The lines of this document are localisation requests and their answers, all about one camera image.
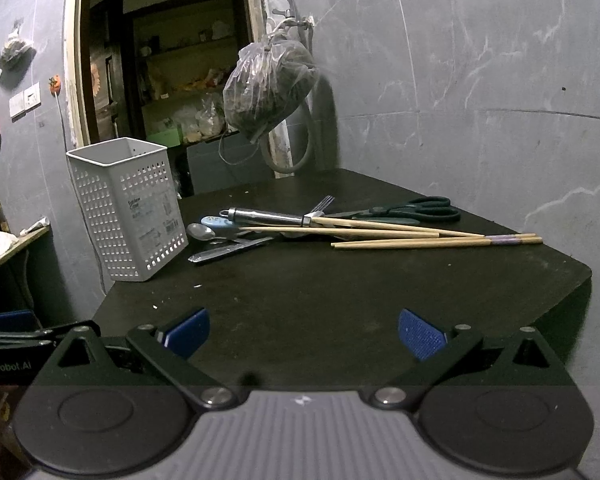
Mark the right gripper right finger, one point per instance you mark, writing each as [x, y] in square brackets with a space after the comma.
[437, 353]

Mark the wooden chopstick long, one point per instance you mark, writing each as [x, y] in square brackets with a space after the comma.
[373, 225]

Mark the wooden counter shelf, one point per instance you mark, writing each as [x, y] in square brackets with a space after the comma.
[10, 244]

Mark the metal spoon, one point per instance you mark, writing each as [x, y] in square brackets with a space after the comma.
[210, 236]

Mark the white perforated utensil basket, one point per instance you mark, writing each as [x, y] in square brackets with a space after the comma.
[128, 197]

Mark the orange wall hook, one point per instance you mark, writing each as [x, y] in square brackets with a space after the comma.
[54, 84]

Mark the butter knife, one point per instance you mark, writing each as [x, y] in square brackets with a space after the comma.
[237, 245]

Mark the metal fork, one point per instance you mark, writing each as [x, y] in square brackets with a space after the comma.
[320, 208]

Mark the white wall switch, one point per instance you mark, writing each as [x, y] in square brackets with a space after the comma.
[20, 103]

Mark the wooden chopstick purple band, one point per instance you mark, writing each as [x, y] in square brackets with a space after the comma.
[504, 240]

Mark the green handled scissors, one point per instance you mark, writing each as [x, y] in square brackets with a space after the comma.
[427, 209]

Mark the hanging grey bag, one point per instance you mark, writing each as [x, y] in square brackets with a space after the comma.
[14, 47]

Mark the plastic bag of dark contents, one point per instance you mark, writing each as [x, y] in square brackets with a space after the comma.
[269, 82]

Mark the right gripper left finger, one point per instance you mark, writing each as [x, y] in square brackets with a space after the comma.
[162, 353]

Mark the green box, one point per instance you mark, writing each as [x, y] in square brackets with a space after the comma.
[170, 138]

